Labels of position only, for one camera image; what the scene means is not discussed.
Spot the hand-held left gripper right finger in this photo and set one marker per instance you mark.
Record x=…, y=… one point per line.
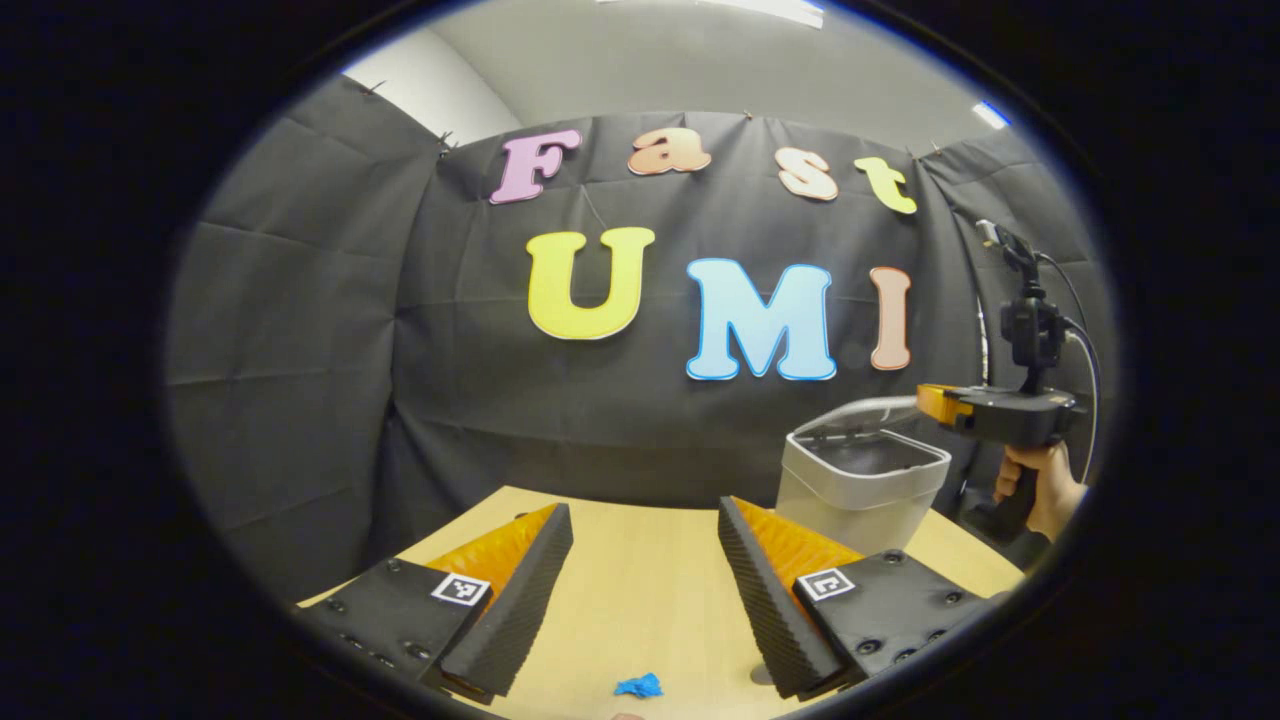
x=770, y=610

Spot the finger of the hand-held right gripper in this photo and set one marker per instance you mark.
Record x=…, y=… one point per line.
x=940, y=405

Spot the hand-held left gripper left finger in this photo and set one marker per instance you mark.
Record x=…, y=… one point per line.
x=520, y=610

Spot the white desktop garbage bin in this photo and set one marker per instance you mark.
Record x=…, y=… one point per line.
x=850, y=500

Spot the blue paper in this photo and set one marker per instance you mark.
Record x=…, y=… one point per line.
x=638, y=686

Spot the wooden desktop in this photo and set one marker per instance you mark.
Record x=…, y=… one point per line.
x=640, y=580

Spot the small ceiling light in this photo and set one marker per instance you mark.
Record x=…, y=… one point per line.
x=991, y=114

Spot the large ceiling light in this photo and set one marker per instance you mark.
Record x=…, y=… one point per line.
x=760, y=8

